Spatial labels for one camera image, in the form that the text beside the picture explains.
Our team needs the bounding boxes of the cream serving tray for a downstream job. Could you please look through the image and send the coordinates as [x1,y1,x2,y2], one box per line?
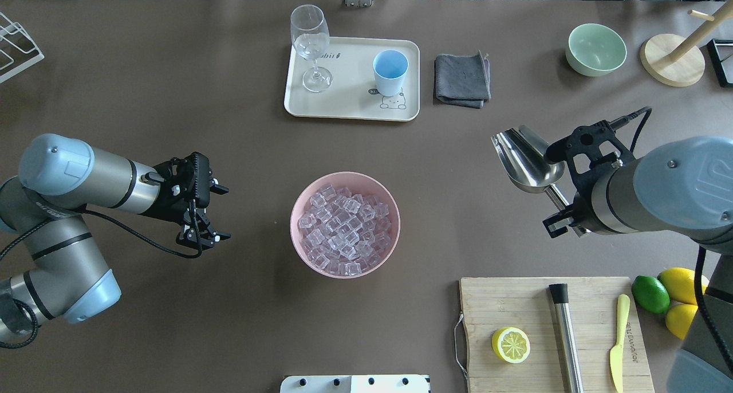
[283,36,420,122]

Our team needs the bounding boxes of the blue cup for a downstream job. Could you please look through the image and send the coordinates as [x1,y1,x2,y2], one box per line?
[372,49,410,96]

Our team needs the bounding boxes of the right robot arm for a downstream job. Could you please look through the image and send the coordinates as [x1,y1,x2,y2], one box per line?
[544,115,732,392]

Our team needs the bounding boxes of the pink bowl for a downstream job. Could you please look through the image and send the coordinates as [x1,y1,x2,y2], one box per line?
[290,172,401,279]

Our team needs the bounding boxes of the white mug rack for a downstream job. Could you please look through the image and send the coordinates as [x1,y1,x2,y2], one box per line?
[1,13,45,83]

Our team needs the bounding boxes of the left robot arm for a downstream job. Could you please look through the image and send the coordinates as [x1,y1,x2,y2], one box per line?
[2,133,230,349]

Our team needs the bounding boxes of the yellow plastic knife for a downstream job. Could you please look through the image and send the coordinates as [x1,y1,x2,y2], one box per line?
[608,294,630,392]

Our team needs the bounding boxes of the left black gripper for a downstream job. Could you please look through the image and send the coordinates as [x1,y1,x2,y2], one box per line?
[141,152,231,251]

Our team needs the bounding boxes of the bamboo cutting board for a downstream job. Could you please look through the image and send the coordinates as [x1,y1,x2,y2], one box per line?
[460,277,632,392]

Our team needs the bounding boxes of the mint green bowl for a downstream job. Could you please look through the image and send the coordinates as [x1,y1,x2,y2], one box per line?
[565,24,626,77]

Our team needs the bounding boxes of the yellow lemon upper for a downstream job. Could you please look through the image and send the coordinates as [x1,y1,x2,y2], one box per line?
[657,267,698,306]

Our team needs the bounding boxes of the clear ice cubes pile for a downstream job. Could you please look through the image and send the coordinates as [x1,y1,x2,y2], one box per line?
[295,183,396,277]

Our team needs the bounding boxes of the steel muddler black tip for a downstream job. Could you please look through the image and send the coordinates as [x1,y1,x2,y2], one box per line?
[548,283,585,392]

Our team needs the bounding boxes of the yellow lemon lower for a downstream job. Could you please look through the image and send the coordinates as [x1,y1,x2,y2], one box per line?
[665,304,698,339]

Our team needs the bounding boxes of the steel ice scoop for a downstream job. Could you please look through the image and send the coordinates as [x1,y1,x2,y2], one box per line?
[491,125,570,212]

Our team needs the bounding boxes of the yellow lemon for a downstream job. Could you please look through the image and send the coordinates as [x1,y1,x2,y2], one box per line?
[657,267,698,306]
[665,304,698,339]

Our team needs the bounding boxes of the black glass tray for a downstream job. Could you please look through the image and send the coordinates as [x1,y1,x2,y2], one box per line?
[706,38,732,88]

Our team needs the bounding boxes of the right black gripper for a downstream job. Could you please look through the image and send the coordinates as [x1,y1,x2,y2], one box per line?
[543,120,623,237]

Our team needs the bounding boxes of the clear wine glass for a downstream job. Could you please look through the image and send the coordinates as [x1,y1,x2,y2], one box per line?
[290,5,332,93]

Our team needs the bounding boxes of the green lime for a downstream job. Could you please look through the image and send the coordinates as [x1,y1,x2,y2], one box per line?
[632,276,671,315]

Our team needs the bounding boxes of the grey folded cloth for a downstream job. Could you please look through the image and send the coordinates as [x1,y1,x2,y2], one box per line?
[435,53,491,109]

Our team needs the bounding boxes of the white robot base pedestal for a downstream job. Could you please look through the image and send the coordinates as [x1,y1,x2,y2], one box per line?
[280,374,431,392]

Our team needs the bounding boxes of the wooden cup stand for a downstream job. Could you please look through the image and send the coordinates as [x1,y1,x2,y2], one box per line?
[639,1,732,87]

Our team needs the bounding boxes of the half lemon slice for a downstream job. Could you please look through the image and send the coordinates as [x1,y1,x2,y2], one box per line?
[491,326,531,364]

